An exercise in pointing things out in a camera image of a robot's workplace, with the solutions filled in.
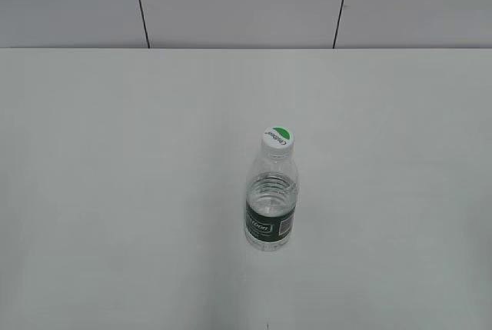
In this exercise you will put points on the white green bottle cap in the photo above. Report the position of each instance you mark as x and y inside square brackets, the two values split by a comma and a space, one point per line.
[277, 141]

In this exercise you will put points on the clear cestbon water bottle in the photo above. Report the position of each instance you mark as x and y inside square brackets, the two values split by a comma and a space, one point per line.
[271, 198]

